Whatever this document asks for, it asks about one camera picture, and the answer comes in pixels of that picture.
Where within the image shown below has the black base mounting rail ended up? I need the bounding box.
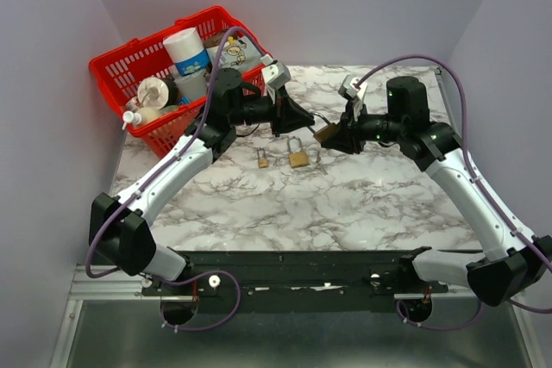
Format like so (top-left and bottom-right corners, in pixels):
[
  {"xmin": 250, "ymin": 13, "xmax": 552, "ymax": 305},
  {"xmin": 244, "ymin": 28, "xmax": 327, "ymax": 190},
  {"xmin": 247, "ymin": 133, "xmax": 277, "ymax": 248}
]
[{"xmin": 141, "ymin": 250, "xmax": 451, "ymax": 314}]

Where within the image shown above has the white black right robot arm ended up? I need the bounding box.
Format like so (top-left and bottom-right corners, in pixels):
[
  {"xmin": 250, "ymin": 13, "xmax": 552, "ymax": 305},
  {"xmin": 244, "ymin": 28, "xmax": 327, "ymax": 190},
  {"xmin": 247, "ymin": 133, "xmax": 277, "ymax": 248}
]
[{"xmin": 318, "ymin": 75, "xmax": 551, "ymax": 307}]

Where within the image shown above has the white pump lotion bottle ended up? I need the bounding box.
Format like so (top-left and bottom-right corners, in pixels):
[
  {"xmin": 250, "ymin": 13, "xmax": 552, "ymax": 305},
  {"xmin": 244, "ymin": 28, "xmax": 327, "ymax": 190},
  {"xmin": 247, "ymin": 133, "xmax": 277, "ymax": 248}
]
[{"xmin": 122, "ymin": 107, "xmax": 162, "ymax": 130}]

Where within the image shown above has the large brass padlock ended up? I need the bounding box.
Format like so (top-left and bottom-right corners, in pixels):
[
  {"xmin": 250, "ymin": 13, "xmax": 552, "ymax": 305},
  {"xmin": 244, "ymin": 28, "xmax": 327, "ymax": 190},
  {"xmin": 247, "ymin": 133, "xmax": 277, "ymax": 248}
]
[{"xmin": 308, "ymin": 112, "xmax": 339, "ymax": 144}]

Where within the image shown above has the white paper towel roll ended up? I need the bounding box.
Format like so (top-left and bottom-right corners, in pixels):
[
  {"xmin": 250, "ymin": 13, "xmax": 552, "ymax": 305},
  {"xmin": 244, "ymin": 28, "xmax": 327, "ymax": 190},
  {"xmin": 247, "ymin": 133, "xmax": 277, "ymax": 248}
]
[{"xmin": 163, "ymin": 28, "xmax": 210, "ymax": 76}]

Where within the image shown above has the red plastic shopping basket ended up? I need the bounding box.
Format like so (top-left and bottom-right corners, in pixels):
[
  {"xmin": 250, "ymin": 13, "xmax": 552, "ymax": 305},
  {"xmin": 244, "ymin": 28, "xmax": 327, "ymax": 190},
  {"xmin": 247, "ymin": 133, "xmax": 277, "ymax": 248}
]
[{"xmin": 90, "ymin": 6, "xmax": 273, "ymax": 158}]

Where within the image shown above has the grey paper cup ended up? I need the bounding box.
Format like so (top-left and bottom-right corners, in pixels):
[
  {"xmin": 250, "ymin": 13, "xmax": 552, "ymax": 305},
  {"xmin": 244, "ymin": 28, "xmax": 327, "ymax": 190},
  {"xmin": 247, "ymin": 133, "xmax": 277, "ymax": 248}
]
[{"xmin": 174, "ymin": 69, "xmax": 208, "ymax": 103}]

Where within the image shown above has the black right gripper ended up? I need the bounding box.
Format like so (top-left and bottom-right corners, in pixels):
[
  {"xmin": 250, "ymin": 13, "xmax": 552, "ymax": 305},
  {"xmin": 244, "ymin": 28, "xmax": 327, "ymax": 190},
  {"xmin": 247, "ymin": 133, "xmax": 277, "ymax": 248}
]
[{"xmin": 320, "ymin": 100, "xmax": 404, "ymax": 155}]

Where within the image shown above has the small brass padlock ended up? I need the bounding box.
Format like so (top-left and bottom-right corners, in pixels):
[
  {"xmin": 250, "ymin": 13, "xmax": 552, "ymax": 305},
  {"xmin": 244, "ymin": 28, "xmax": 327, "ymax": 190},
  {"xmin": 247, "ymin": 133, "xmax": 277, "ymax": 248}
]
[{"xmin": 256, "ymin": 147, "xmax": 269, "ymax": 169}]

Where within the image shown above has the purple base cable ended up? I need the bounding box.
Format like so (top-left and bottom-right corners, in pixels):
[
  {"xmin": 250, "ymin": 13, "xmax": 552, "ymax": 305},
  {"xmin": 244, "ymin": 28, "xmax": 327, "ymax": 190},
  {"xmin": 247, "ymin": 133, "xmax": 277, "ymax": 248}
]
[
  {"xmin": 395, "ymin": 298, "xmax": 483, "ymax": 333},
  {"xmin": 160, "ymin": 271, "xmax": 242, "ymax": 334}
]

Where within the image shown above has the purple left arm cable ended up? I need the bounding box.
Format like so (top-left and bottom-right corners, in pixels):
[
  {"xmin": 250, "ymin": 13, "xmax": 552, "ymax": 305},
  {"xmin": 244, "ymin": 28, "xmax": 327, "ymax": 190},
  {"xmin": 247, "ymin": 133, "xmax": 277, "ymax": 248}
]
[{"xmin": 85, "ymin": 26, "xmax": 273, "ymax": 279}]

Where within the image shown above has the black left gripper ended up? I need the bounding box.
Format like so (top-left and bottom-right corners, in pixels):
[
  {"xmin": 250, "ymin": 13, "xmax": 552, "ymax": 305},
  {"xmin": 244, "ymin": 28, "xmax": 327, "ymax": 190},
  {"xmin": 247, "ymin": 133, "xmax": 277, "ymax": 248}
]
[{"xmin": 230, "ymin": 85, "xmax": 317, "ymax": 139}]

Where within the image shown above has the brown chocolate package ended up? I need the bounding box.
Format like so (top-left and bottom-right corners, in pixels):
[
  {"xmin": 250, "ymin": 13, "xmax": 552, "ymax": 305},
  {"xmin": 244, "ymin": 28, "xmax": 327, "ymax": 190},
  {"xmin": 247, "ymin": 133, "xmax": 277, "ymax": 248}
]
[{"xmin": 203, "ymin": 29, "xmax": 239, "ymax": 49}]

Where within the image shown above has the brass padlock long shackle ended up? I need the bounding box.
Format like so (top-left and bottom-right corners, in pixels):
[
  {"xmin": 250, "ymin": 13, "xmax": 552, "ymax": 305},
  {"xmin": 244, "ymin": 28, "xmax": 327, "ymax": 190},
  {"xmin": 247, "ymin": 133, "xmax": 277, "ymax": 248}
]
[{"xmin": 286, "ymin": 136, "xmax": 310, "ymax": 169}]

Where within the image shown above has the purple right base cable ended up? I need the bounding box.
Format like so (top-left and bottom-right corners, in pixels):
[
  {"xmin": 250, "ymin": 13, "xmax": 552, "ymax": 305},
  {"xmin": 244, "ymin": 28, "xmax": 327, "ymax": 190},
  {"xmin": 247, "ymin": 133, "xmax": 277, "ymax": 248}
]
[{"xmin": 395, "ymin": 298, "xmax": 483, "ymax": 333}]

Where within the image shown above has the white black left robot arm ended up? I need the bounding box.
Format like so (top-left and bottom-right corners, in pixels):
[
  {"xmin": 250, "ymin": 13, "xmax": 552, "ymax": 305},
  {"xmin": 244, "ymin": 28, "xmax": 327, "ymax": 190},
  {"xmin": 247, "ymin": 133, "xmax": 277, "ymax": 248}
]
[{"xmin": 85, "ymin": 62, "xmax": 314, "ymax": 295}]

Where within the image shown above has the silver key bunch with ring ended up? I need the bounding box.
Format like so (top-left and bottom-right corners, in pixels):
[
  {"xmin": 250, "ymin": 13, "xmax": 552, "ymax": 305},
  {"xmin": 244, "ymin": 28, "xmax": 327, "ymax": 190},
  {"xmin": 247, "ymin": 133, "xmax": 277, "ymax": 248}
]
[{"xmin": 315, "ymin": 151, "xmax": 328, "ymax": 175}]

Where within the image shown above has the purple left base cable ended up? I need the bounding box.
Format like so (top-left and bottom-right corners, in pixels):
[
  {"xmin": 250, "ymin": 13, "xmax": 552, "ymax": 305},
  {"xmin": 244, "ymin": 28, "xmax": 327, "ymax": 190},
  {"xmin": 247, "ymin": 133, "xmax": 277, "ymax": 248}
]
[{"xmin": 160, "ymin": 271, "xmax": 242, "ymax": 334}]

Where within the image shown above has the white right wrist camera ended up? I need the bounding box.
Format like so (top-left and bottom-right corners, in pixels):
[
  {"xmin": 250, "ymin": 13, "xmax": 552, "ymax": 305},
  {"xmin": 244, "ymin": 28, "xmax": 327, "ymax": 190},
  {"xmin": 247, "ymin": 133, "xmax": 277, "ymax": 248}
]
[{"xmin": 338, "ymin": 74, "xmax": 367, "ymax": 122}]

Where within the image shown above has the grey cartoon snack bag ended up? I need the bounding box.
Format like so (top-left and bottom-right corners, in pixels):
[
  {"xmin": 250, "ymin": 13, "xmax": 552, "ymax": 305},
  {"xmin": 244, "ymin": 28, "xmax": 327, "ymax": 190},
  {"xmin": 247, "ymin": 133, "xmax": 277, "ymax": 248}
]
[{"xmin": 205, "ymin": 35, "xmax": 261, "ymax": 73}]

